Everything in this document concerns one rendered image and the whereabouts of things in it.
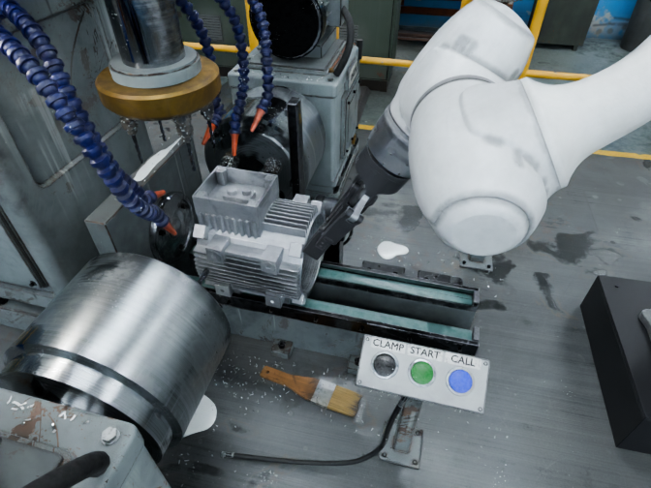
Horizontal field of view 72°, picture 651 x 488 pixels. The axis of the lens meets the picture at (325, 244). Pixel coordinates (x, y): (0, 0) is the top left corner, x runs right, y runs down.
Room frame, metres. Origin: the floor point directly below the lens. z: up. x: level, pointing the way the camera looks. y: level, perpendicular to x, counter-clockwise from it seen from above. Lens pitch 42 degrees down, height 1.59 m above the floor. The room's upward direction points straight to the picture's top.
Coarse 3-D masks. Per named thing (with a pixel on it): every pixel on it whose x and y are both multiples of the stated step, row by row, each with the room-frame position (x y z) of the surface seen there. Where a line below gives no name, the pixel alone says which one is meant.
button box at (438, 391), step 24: (360, 360) 0.35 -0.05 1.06; (408, 360) 0.34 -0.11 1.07; (432, 360) 0.34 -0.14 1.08; (456, 360) 0.34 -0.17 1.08; (480, 360) 0.33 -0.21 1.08; (360, 384) 0.32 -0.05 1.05; (384, 384) 0.32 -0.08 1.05; (408, 384) 0.32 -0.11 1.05; (432, 384) 0.31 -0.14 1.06; (480, 384) 0.31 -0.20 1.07; (456, 408) 0.29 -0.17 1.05; (480, 408) 0.28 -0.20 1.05
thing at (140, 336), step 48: (96, 288) 0.39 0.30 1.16; (144, 288) 0.40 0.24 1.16; (192, 288) 0.42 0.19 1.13; (48, 336) 0.31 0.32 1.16; (96, 336) 0.32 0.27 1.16; (144, 336) 0.33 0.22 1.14; (192, 336) 0.36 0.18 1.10; (0, 384) 0.29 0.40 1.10; (48, 384) 0.27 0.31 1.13; (96, 384) 0.27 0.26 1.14; (144, 384) 0.28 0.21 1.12; (192, 384) 0.31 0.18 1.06; (144, 432) 0.24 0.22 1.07
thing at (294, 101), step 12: (288, 108) 0.75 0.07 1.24; (300, 108) 0.77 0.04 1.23; (288, 120) 0.75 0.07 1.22; (300, 120) 0.76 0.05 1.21; (300, 132) 0.76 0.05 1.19; (300, 144) 0.76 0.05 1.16; (300, 156) 0.75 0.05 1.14; (300, 168) 0.75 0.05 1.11; (300, 180) 0.75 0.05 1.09; (300, 192) 0.75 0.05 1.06
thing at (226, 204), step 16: (208, 176) 0.68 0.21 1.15; (224, 176) 0.69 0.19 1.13; (240, 176) 0.70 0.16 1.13; (256, 176) 0.69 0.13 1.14; (272, 176) 0.68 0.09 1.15; (208, 192) 0.66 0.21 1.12; (224, 192) 0.67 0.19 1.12; (240, 192) 0.65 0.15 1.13; (256, 192) 0.67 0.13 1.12; (272, 192) 0.65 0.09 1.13; (208, 208) 0.61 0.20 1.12; (224, 208) 0.60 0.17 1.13; (240, 208) 0.59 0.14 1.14; (256, 208) 0.59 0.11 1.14; (208, 224) 0.61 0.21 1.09; (224, 224) 0.60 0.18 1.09; (240, 224) 0.59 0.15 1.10; (256, 224) 0.59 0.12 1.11
